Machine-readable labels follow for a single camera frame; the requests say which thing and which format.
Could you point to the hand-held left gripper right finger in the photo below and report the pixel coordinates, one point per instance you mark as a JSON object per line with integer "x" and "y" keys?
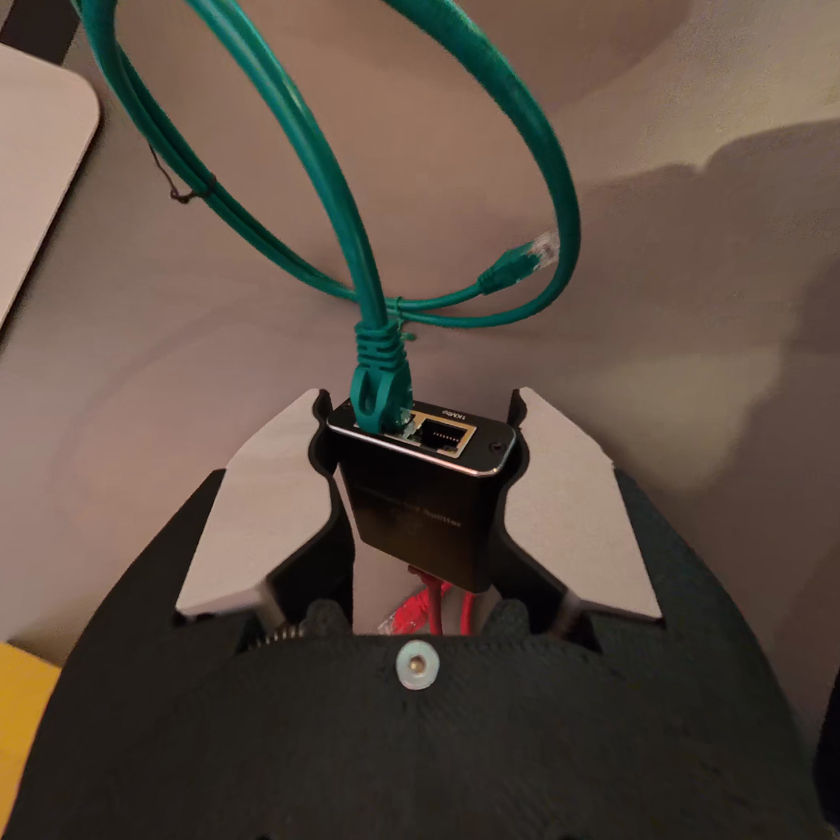
{"x": 577, "y": 525}

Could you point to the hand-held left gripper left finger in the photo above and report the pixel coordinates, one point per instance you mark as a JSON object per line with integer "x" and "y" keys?
{"x": 262, "y": 525}

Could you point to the black ethernet splitter box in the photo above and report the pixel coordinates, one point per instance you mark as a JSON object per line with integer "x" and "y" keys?
{"x": 420, "y": 499}

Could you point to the yellow plastic bin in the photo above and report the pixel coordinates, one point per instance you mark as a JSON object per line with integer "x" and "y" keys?
{"x": 23, "y": 709}

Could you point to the black twist tie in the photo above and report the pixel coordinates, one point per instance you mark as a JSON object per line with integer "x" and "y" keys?
{"x": 190, "y": 195}

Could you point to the white rounded plate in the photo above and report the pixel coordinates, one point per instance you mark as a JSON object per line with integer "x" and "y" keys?
{"x": 39, "y": 164}

